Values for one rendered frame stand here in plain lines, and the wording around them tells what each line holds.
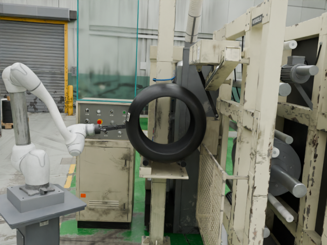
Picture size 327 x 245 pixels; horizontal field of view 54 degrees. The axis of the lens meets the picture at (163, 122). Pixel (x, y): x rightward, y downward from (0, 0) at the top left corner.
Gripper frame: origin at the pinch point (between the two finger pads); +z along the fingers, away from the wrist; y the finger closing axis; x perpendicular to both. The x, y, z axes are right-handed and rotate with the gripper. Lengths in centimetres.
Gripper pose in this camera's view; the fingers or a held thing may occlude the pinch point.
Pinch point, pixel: (121, 126)
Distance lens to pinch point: 242.4
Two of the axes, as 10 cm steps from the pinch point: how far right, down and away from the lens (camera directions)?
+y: -0.4, -1.6, 9.9
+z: 10.0, -1.0, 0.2
